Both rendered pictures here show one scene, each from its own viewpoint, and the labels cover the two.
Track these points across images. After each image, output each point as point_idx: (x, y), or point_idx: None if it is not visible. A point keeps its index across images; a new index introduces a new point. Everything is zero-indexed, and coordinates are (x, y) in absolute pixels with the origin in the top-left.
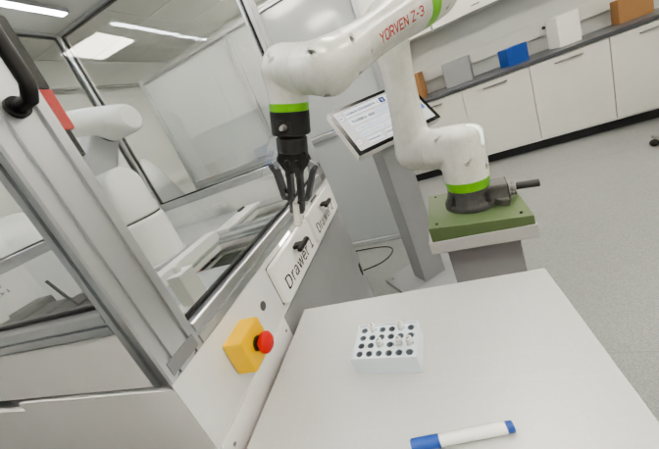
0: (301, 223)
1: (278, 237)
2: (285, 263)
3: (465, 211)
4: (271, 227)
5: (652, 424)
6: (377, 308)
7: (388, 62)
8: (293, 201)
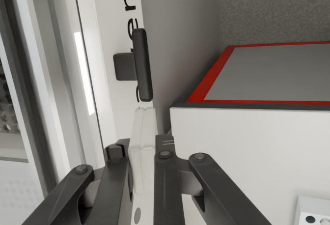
0: (156, 126)
1: (81, 116)
2: (128, 133)
3: None
4: (51, 128)
5: None
6: (316, 141)
7: None
8: (132, 182)
